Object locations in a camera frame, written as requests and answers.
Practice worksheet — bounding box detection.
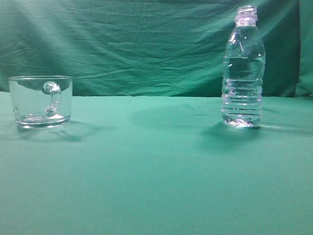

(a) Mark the green backdrop cloth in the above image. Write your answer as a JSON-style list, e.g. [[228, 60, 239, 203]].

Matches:
[[0, 0, 313, 97]]

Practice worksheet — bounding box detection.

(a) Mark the green table cloth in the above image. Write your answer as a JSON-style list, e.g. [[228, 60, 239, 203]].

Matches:
[[0, 92, 313, 235]]

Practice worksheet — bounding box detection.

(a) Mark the clear glass cup with handle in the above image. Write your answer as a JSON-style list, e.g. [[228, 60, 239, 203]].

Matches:
[[8, 75, 73, 129]]

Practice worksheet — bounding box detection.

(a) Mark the clear plastic water bottle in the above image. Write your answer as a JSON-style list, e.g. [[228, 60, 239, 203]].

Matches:
[[221, 5, 266, 128]]

